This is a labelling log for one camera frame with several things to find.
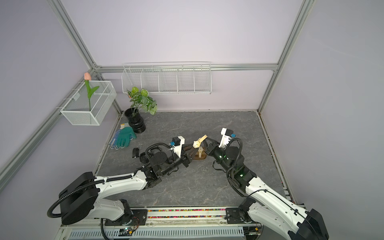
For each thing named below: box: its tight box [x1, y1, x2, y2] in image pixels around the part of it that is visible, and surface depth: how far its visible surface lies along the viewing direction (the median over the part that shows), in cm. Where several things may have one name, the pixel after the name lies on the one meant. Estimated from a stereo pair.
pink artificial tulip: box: [84, 72, 100, 112], surface depth 86 cm
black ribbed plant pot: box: [124, 107, 146, 134], surface depth 103 cm
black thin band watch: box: [132, 147, 140, 158], surface depth 95 cm
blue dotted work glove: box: [108, 129, 121, 149], surface depth 104 cm
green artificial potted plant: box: [127, 86, 158, 115], surface depth 88 cm
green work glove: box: [116, 123, 137, 147], surface depth 107 cm
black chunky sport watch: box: [139, 152, 150, 164], surface depth 93 cm
